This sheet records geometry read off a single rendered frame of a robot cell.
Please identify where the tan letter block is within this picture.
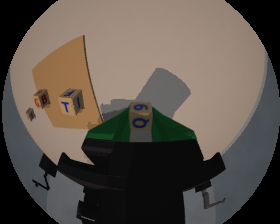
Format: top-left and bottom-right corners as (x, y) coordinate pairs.
(58, 89), (84, 116)
(25, 107), (35, 121)
(33, 89), (50, 109)
(129, 102), (153, 130)

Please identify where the tan flat mat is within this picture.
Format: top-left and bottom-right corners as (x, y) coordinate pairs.
(32, 35), (104, 129)

